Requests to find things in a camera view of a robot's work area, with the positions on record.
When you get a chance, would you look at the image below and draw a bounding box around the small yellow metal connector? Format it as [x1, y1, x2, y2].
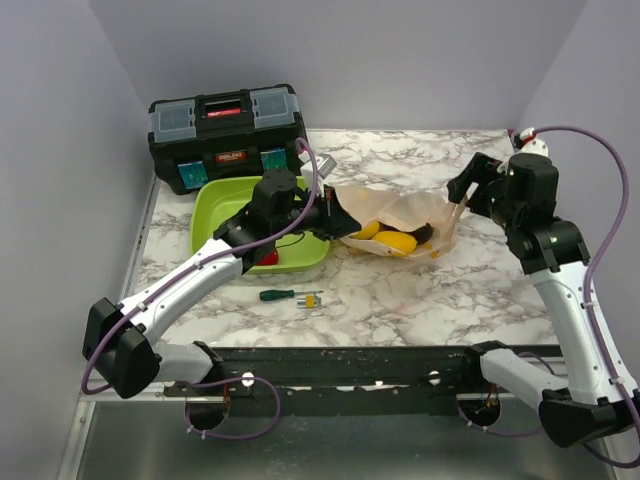
[296, 294, 322, 309]

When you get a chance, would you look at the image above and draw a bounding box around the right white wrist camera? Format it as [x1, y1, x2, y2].
[512, 127, 549, 157]

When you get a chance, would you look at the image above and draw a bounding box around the yellow fake mango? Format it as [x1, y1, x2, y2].
[372, 230, 417, 257]

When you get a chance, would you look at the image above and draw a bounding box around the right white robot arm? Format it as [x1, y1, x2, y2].
[447, 152, 639, 448]

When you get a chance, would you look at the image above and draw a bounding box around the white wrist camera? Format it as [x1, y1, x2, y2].
[512, 127, 549, 157]
[298, 151, 337, 196]

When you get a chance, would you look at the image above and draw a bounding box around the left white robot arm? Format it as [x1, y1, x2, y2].
[82, 169, 362, 399]

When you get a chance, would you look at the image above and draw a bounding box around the yellow fake lemon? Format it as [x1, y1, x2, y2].
[351, 221, 381, 240]

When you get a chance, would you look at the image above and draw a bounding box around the black metal base rail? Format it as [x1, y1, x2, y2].
[164, 346, 490, 417]

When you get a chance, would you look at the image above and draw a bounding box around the red fake pomegranate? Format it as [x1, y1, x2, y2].
[257, 249, 279, 266]

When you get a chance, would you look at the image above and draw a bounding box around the black plastic toolbox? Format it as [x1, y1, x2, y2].
[147, 83, 307, 195]

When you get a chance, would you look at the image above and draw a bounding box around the green handled screwdriver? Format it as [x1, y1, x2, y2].
[259, 289, 322, 302]

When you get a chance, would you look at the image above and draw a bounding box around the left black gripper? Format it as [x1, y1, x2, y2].
[273, 185, 363, 242]

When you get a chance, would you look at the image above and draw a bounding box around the green plastic basin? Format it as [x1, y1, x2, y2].
[189, 176, 330, 275]

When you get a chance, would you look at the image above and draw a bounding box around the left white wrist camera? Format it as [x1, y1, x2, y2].
[298, 151, 337, 196]

